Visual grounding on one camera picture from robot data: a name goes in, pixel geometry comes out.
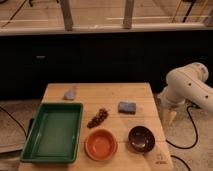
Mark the grey blue cloth piece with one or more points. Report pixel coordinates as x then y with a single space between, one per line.
70 94

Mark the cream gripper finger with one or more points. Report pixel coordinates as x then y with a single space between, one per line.
169 116

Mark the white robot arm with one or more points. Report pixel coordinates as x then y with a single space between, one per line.
186 83

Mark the bunch of dark grapes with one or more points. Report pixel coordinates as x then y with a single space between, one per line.
98 118

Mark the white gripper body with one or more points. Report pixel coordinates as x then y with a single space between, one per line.
170 99

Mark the blue sponge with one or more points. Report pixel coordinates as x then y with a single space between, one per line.
126 107

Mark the dark purple bowl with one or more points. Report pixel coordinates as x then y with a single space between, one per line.
141 139

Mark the green plastic tray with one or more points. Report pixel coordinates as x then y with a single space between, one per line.
54 135

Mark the orange bowl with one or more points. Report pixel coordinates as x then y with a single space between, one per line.
100 145

